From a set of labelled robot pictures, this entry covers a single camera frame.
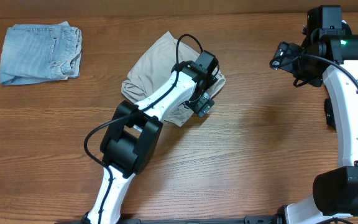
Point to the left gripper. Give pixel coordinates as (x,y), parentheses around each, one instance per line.
(202,104)

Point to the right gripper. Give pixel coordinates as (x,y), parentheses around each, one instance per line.
(316,79)

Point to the beige khaki shorts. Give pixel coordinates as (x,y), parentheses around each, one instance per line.
(153,69)

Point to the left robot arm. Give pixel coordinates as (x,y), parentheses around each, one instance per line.
(133,132)

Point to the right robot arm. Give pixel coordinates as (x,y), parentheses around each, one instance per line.
(327,57)

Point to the black garment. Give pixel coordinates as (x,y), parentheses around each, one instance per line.
(328,108)

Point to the folded light blue jeans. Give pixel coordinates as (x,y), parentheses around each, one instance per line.
(37,53)

